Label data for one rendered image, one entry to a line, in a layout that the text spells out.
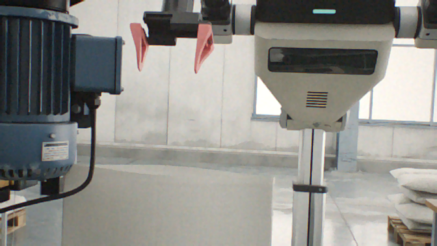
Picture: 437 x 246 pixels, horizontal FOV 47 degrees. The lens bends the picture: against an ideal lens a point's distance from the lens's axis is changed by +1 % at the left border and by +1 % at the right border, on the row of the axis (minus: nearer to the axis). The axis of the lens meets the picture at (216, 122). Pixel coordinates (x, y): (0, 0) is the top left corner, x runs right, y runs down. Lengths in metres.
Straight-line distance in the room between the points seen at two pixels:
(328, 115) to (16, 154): 1.04
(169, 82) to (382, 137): 3.91
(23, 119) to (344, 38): 0.92
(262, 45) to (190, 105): 7.82
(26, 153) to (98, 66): 0.17
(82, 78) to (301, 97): 0.87
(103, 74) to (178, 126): 8.49
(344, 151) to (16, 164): 8.11
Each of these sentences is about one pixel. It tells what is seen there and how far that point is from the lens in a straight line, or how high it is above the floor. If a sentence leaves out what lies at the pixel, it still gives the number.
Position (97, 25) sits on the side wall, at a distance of 9.77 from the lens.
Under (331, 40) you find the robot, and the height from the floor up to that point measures 1.38.
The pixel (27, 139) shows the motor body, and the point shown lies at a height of 1.15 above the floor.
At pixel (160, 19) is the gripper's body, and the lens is 0.90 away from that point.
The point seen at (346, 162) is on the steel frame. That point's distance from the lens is 8.76.
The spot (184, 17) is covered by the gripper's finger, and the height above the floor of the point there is 1.35.
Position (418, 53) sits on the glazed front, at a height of 2.08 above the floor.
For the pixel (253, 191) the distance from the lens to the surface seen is 1.09.
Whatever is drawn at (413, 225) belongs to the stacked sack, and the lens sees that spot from 4.54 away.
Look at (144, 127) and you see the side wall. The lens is 9.43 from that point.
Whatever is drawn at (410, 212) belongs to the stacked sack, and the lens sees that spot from 4.40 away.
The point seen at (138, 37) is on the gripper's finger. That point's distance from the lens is 0.88.
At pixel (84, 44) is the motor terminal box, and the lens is 0.80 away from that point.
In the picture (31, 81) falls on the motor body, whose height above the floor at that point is 1.23.
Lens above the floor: 1.22
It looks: 3 degrees down
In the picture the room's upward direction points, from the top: 2 degrees clockwise
